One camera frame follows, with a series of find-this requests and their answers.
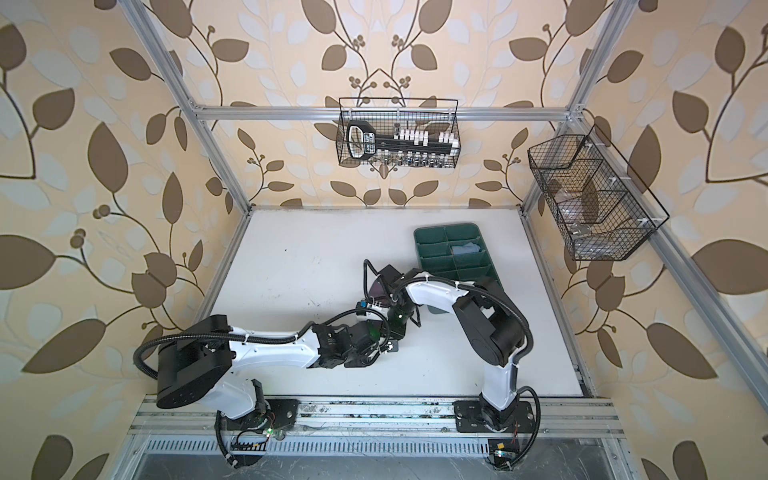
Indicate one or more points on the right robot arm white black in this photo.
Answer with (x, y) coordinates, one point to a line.
(495, 328)

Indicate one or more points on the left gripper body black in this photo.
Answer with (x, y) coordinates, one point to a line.
(359, 360)

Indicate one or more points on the purple sock beige toe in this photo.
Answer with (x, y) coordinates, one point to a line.
(378, 294)

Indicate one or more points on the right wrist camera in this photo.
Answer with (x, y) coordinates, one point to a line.
(367, 310)

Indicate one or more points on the blue grey sock green toe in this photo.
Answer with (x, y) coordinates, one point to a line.
(468, 248)

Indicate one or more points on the black tool in basket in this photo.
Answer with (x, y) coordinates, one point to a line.
(361, 140)

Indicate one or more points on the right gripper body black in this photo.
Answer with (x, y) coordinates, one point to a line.
(396, 320)

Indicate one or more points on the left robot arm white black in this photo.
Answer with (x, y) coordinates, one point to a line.
(216, 364)

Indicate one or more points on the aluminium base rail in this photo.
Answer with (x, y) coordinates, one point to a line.
(374, 426)

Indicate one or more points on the black wire basket back wall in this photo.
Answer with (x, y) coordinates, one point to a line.
(433, 113)

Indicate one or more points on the green divided plastic tray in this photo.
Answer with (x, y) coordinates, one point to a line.
(433, 247)

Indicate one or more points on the black wire basket right wall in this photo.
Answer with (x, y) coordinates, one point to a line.
(598, 206)

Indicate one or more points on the black wire basket wall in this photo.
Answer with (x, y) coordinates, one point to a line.
(433, 113)
(598, 206)

